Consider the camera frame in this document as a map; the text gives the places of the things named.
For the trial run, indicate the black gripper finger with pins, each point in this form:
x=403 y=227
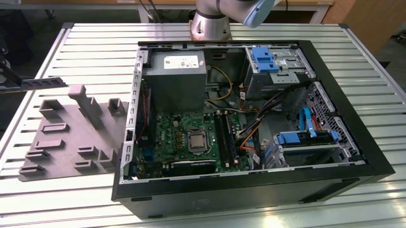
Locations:
x=11 y=89
x=11 y=76

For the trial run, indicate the RAM stick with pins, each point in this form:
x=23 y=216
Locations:
x=234 y=145
x=44 y=83

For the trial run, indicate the black RAM slot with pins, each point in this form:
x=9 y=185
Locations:
x=218 y=137
x=224 y=140

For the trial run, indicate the grey parts rack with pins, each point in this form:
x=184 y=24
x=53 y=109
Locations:
x=72 y=133

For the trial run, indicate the green motherboard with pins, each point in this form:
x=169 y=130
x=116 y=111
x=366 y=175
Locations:
x=168 y=123

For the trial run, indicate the grey power supply unit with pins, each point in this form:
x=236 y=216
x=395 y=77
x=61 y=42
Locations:
x=173 y=80

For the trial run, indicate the silver CPU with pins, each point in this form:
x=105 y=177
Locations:
x=196 y=141

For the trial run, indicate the CPU socket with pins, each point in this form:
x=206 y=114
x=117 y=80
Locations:
x=198 y=152

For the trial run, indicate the black graphics card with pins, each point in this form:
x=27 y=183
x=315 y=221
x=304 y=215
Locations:
x=194 y=166

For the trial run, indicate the white board connector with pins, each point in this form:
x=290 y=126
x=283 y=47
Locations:
x=239 y=135

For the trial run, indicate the blue plastic drive latch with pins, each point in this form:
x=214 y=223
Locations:
x=264 y=61

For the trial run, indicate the metal drive cage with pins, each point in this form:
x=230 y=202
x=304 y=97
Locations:
x=284 y=78

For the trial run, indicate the black PC case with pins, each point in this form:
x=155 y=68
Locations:
x=254 y=197

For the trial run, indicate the hard disk in blue carrier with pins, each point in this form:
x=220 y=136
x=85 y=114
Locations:
x=290 y=139

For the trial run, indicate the metal disk bay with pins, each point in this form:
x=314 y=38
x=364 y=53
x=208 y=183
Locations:
x=314 y=147

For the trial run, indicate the wooden cabinet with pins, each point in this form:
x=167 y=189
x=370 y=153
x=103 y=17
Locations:
x=374 y=21

